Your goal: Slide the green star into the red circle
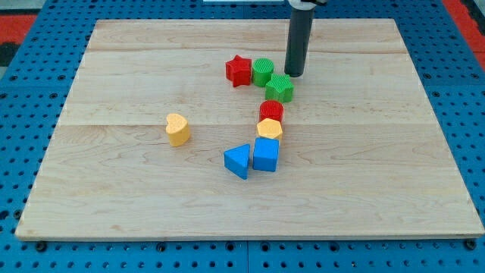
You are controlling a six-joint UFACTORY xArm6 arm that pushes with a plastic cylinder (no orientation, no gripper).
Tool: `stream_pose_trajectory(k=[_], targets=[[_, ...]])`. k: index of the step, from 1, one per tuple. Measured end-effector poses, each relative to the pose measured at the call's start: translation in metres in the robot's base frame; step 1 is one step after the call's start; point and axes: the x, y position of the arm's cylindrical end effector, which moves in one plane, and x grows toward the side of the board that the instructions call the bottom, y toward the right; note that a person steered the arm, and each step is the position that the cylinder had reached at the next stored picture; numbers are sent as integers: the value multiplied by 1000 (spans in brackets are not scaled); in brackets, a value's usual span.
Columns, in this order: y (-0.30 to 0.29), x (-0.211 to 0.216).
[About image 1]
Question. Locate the green star block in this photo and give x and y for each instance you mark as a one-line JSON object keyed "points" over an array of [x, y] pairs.
{"points": [[279, 88]]}

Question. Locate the red star block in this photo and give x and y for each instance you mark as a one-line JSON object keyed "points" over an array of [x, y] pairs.
{"points": [[239, 71]]}

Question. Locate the blue triangle block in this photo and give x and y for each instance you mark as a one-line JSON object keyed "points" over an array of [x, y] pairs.
{"points": [[236, 160]]}

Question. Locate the yellow hexagon block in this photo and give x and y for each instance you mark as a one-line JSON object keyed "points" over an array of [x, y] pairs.
{"points": [[269, 128]]}

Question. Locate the blue cube block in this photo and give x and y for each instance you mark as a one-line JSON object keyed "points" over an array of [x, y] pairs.
{"points": [[266, 154]]}

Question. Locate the red cylinder block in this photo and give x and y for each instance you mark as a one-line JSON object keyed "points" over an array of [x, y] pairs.
{"points": [[271, 109]]}

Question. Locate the yellow heart block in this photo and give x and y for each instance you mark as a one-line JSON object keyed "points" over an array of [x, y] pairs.
{"points": [[177, 129]]}

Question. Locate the green cylinder block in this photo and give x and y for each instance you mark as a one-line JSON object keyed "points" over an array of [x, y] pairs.
{"points": [[262, 69]]}

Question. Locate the light wooden board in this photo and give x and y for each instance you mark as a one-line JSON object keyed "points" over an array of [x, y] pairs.
{"points": [[362, 158]]}

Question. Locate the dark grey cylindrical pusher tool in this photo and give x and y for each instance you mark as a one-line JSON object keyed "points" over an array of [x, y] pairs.
{"points": [[300, 24]]}

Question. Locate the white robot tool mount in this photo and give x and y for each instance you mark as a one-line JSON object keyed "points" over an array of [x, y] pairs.
{"points": [[306, 5]]}

